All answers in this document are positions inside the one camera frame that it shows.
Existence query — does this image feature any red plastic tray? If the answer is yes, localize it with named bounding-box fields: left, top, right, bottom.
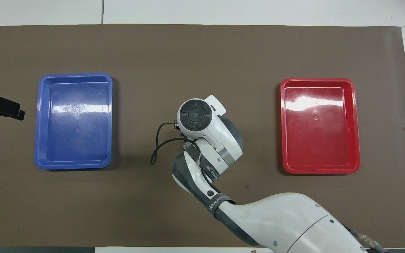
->
left=280, top=78, right=361, bottom=175

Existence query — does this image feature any blue plastic tray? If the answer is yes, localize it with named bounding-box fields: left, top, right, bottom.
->
left=34, top=73, right=113, bottom=170

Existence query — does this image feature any brown table mat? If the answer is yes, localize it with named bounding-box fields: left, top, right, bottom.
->
left=0, top=24, right=405, bottom=248

